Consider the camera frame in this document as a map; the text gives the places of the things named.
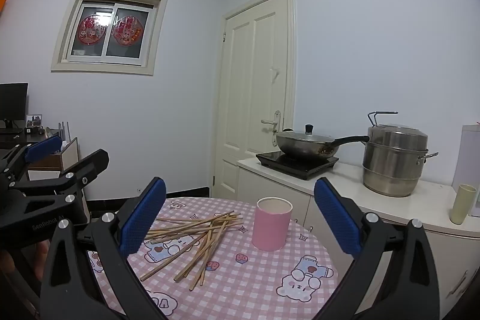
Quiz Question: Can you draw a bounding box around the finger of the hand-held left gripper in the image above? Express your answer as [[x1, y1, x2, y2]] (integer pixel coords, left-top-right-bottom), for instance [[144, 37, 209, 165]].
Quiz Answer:
[[7, 148, 110, 216], [0, 136, 64, 189]]

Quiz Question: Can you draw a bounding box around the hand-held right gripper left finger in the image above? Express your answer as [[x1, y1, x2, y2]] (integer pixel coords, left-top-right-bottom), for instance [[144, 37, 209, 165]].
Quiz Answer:
[[39, 177, 167, 320]]

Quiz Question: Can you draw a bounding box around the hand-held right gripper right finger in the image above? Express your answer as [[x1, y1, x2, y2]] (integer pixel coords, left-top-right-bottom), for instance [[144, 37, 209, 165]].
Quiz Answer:
[[313, 177, 441, 320]]

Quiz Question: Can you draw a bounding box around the pink cup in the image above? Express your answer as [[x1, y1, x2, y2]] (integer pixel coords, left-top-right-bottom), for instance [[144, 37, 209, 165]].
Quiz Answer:
[[251, 197, 293, 252]]

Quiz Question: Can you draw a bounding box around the bunch of wooden chopsticks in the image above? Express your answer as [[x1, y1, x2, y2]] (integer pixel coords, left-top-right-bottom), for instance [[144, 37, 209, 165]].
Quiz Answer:
[[139, 211, 244, 291]]

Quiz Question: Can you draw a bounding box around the person's left hand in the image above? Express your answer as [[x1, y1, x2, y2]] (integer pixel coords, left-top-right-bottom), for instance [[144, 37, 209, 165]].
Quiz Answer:
[[0, 241, 51, 281]]

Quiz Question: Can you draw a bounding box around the small wooden side cabinet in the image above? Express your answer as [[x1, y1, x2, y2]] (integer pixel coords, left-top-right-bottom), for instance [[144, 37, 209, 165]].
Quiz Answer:
[[27, 137, 79, 181]]

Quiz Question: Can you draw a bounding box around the grey metal rack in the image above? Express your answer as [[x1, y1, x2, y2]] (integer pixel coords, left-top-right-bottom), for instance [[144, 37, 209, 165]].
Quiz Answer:
[[57, 121, 71, 143]]

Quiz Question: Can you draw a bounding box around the black desk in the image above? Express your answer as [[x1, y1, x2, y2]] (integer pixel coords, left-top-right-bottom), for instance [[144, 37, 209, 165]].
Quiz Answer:
[[0, 128, 61, 163]]

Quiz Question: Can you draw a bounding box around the black monitor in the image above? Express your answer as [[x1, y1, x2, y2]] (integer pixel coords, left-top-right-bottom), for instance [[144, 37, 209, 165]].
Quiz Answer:
[[0, 82, 29, 129]]

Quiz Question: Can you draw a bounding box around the stainless steel steamer pot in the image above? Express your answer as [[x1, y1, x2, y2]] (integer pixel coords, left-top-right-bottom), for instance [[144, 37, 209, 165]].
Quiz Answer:
[[362, 111, 439, 198]]

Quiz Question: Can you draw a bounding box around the white kitchen cabinet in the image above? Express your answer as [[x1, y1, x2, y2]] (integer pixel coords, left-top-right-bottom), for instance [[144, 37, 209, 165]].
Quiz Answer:
[[237, 157, 480, 320]]

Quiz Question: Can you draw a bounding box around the black induction cooker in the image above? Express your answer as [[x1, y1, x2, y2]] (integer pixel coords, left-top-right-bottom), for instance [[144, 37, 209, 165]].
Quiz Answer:
[[256, 151, 340, 181]]

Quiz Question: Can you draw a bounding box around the glass lid with black knob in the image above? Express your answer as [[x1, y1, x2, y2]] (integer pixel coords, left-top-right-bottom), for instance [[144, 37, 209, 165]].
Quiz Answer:
[[277, 124, 334, 142]]

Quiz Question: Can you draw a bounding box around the pink checked tablecloth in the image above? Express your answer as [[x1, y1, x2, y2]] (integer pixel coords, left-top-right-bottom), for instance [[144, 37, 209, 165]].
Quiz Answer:
[[87, 196, 340, 320]]

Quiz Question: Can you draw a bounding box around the white framed window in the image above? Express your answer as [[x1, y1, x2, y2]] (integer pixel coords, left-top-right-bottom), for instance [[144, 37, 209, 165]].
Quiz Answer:
[[51, 0, 168, 76]]

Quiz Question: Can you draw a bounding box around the pale green cup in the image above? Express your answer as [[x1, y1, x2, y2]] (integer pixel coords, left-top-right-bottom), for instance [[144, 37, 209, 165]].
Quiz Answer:
[[450, 184, 478, 225]]

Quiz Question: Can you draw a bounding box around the red round window decoration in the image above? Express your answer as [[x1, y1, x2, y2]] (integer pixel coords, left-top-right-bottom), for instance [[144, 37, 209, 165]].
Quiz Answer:
[[77, 14, 107, 45], [112, 16, 142, 45]]

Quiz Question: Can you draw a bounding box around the cream panel door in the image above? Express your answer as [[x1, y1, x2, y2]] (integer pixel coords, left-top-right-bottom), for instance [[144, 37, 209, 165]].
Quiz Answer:
[[212, 0, 297, 199]]

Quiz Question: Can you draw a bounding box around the steel wok with black handle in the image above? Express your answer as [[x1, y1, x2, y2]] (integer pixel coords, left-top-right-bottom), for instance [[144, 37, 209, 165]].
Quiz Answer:
[[275, 130, 370, 160]]

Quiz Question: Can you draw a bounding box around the metal door handle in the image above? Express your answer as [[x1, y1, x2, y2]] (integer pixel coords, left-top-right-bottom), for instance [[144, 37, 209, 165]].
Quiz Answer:
[[261, 110, 282, 146]]

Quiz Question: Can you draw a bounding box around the metal cabinet handle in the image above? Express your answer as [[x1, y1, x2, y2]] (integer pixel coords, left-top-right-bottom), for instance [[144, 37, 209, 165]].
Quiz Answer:
[[446, 269, 469, 298]]

